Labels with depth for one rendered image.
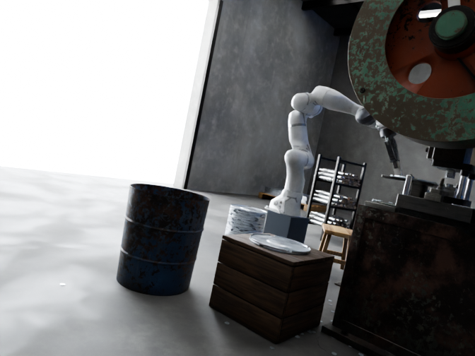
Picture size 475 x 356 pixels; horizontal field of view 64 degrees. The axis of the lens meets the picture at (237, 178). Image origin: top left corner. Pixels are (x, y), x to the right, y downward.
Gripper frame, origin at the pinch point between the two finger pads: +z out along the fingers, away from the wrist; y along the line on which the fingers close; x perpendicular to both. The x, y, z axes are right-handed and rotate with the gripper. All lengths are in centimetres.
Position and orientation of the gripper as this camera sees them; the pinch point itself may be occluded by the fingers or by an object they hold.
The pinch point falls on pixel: (396, 168)
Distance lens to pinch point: 198.5
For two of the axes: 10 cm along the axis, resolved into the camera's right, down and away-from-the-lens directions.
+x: 7.7, -2.4, -5.9
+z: 1.4, 9.7, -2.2
